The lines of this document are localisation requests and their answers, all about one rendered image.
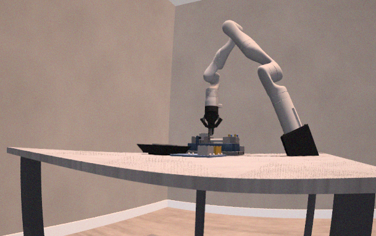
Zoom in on orange rectangular block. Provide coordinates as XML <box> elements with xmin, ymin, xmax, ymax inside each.
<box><xmin>214</xmin><ymin>146</ymin><xmax>222</xmax><ymax>155</ymax></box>

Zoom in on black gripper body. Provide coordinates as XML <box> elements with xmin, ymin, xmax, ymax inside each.
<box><xmin>204</xmin><ymin>106</ymin><xmax>219</xmax><ymax>122</ymax></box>

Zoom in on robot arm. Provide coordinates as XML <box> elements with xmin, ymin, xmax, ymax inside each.
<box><xmin>204</xmin><ymin>20</ymin><xmax>302</xmax><ymax>134</ymax></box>

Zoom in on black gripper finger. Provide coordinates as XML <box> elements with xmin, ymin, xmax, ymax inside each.
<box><xmin>200</xmin><ymin>116</ymin><xmax>211</xmax><ymax>135</ymax></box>
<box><xmin>211</xmin><ymin>116</ymin><xmax>223</xmax><ymax>135</ymax></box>

